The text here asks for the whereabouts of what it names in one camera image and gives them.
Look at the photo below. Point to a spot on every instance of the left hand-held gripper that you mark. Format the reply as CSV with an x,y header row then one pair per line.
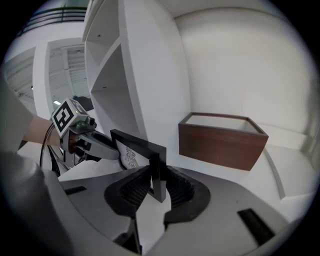
x,y
62,117

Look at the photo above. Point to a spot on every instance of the person's cream shirt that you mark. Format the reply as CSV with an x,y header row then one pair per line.
x,y
20,187

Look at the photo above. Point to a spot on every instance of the small black picture frame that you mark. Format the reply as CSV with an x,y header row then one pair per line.
x,y
140,145

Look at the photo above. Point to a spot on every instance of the black railing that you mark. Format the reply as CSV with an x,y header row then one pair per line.
x,y
62,10

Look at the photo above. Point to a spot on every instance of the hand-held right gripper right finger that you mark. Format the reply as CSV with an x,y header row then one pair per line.
x,y
225,212

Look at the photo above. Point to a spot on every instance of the person's left hand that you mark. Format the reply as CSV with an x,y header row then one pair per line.
x,y
74,143

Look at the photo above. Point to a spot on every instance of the brown wooden box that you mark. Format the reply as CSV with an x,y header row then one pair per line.
x,y
220,145

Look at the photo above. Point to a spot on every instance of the person's left forearm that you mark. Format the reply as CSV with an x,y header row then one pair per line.
x,y
40,130

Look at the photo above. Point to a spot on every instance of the white shelf unit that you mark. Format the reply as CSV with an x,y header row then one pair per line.
x,y
150,75

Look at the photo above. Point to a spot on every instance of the white desk with drawers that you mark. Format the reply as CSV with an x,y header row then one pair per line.
x,y
285,165

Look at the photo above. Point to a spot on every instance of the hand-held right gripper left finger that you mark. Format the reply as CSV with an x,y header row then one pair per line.
x,y
95,197

